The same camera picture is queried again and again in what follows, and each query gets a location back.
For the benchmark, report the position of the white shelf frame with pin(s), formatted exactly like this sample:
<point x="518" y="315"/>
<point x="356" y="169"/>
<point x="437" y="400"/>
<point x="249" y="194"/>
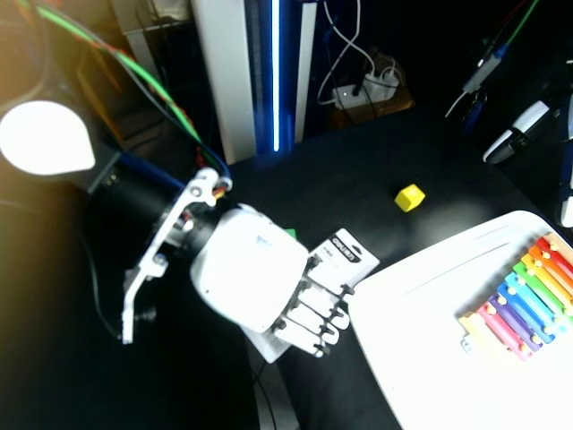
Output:
<point x="143" y="58"/>

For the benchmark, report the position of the yellow cube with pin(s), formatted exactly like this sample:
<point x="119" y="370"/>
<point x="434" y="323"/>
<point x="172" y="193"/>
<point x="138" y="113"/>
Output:
<point x="409" y="198"/>

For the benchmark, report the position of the black table cloth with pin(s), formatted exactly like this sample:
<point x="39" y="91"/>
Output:
<point x="313" y="201"/>

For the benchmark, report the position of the white power strip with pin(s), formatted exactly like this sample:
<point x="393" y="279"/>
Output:
<point x="344" y="95"/>

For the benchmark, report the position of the white pillar with blue light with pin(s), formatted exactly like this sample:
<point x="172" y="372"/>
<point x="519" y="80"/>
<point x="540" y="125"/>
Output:
<point x="224" y="67"/>

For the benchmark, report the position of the rainbow hand piano xylophone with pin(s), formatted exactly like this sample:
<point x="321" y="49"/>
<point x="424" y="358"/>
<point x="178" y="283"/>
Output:
<point x="524" y="295"/>

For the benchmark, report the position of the brown cardboard box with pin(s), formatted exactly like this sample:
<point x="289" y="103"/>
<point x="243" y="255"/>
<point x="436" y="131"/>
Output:
<point x="394" y="105"/>

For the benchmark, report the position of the white plastic tray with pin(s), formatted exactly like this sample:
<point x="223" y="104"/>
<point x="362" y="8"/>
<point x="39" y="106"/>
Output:
<point x="425" y="336"/>

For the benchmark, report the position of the green cube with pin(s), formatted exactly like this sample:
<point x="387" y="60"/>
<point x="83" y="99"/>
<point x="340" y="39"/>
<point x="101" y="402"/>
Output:
<point x="291" y="233"/>

